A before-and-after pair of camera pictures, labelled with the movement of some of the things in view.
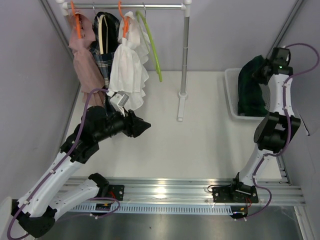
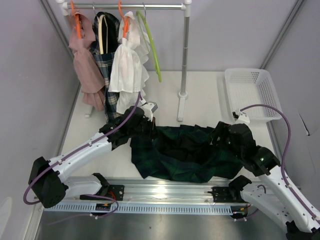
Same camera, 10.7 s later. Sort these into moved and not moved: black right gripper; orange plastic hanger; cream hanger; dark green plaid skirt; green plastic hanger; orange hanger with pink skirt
Moved: black right gripper; dark green plaid skirt
Not moved: green plastic hanger; cream hanger; orange plastic hanger; orange hanger with pink skirt
